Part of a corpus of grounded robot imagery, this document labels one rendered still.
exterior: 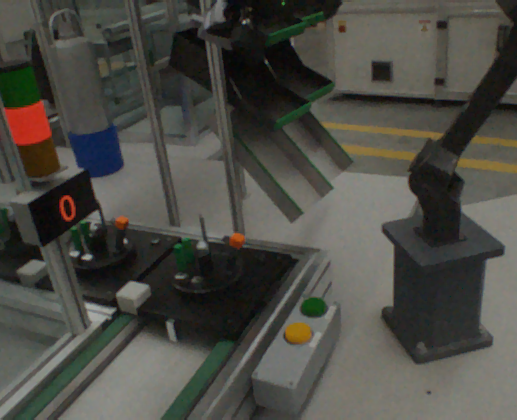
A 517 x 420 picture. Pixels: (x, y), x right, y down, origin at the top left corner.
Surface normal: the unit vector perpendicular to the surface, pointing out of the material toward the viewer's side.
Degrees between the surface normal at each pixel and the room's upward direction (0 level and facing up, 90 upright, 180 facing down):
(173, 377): 0
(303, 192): 45
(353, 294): 0
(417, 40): 90
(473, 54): 90
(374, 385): 0
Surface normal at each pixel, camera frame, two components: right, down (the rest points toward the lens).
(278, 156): 0.49, -0.49
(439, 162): -0.21, 0.04
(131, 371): -0.11, -0.88
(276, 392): -0.43, 0.45
